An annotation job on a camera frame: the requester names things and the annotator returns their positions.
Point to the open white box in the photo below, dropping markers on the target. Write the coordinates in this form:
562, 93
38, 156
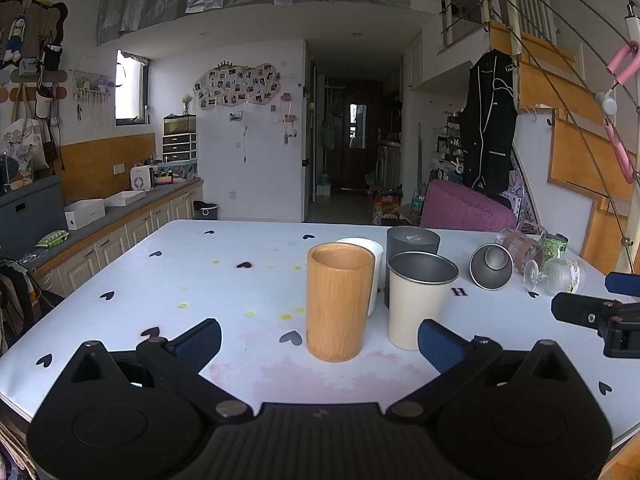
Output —
85, 213

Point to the cloud-shaped photo board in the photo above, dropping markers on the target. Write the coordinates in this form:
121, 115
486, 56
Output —
235, 87

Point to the dark entrance door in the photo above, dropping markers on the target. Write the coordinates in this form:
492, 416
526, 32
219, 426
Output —
356, 145

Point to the brown glass cup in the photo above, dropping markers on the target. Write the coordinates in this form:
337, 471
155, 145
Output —
522, 246

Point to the colourful snack bags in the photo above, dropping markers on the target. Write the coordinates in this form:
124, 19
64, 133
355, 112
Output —
387, 206

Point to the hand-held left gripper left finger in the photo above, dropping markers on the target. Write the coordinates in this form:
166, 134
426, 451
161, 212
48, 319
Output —
197, 344

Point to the black jacket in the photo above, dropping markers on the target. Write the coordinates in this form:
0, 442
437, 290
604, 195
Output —
487, 125

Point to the white ceramic cup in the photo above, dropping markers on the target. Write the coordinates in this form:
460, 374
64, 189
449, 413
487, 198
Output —
372, 265

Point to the brown wall organiser board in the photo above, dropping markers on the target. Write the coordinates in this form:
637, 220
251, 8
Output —
27, 27

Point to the flat white box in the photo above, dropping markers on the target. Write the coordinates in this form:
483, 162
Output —
125, 198

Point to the white cabinet counter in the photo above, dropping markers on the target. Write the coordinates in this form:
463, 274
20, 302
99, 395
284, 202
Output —
125, 230

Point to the dark grey storage box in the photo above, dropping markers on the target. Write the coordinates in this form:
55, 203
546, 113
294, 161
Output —
30, 215

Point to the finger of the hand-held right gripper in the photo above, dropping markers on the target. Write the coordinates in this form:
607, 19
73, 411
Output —
575, 308
622, 282

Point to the wooden cup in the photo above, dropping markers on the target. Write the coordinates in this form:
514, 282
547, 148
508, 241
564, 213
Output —
340, 305

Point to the glass fish tank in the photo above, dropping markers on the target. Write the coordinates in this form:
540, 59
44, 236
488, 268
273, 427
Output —
179, 124

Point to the wooden staircase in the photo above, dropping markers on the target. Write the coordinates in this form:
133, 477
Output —
575, 125

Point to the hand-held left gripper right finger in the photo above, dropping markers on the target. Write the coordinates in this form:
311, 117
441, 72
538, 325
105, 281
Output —
440, 346

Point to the green printed cup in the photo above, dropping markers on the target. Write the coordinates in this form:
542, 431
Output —
555, 247

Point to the pink hand grip exerciser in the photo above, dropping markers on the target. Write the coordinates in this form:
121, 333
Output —
620, 110

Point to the beige tote bag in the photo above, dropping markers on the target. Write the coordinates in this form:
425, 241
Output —
21, 137

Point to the cream metal cup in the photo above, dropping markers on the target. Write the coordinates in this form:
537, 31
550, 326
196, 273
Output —
417, 310

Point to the small drawer unit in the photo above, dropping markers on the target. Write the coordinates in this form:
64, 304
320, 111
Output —
179, 147

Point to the stainless steel cup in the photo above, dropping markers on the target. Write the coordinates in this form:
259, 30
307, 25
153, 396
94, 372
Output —
491, 266

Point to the dark grey cup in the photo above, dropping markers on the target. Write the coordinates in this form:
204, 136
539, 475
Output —
412, 246

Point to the white desktop appliance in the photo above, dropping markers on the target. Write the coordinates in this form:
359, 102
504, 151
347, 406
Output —
141, 178

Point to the green wipes packet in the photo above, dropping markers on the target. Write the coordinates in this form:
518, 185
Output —
51, 239

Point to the clear stemmed glass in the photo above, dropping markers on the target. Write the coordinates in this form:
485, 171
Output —
560, 276

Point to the metal stair railing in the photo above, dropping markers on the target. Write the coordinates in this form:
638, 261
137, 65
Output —
525, 10

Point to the pink quilted chair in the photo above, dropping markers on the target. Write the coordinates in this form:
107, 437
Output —
465, 207

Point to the washing machine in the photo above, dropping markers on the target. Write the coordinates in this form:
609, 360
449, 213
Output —
387, 164

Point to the white macrame wall hanging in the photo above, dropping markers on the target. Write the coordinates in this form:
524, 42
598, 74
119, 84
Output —
90, 92

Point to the window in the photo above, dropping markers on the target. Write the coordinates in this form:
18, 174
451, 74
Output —
131, 89

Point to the black floor basket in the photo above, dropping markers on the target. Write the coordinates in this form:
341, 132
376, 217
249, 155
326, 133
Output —
206, 210

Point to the white heart-print tablecloth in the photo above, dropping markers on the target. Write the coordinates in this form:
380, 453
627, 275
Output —
240, 310

